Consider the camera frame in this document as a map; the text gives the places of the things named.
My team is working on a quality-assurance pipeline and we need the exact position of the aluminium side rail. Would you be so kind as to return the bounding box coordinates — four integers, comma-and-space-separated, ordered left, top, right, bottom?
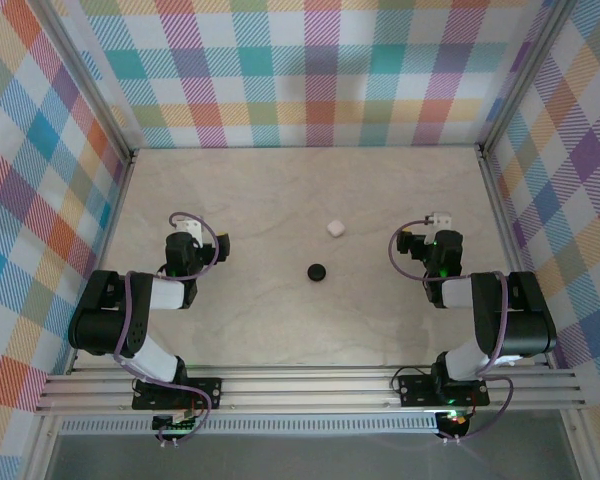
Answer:
477, 144, 556, 370
67, 148, 139, 374

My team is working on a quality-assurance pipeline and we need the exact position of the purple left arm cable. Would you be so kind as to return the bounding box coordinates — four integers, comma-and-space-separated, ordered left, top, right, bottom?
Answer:
113, 212, 219, 446

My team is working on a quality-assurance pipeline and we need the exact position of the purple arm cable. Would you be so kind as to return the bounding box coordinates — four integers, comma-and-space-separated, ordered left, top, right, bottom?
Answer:
388, 218, 515, 445
113, 212, 219, 446

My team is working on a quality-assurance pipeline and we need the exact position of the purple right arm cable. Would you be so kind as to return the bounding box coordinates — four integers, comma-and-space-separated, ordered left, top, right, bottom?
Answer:
388, 218, 515, 445

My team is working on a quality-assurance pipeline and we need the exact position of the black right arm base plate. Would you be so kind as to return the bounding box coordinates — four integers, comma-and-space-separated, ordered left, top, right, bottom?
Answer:
397, 372, 491, 407

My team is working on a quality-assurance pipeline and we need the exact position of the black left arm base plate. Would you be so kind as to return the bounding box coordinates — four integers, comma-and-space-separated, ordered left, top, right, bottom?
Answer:
132, 377, 224, 412

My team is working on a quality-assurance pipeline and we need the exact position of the aluminium mounting rail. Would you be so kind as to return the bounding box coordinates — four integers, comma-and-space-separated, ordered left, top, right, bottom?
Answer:
33, 363, 589, 417

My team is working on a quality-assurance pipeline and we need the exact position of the aluminium frame post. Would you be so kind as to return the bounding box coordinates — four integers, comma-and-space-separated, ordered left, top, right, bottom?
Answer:
474, 0, 581, 156
24, 413, 64, 480
562, 408, 599, 480
29, 0, 136, 166

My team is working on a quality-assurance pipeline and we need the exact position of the slotted grey cable tray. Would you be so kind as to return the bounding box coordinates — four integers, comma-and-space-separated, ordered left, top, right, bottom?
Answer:
58, 412, 441, 436

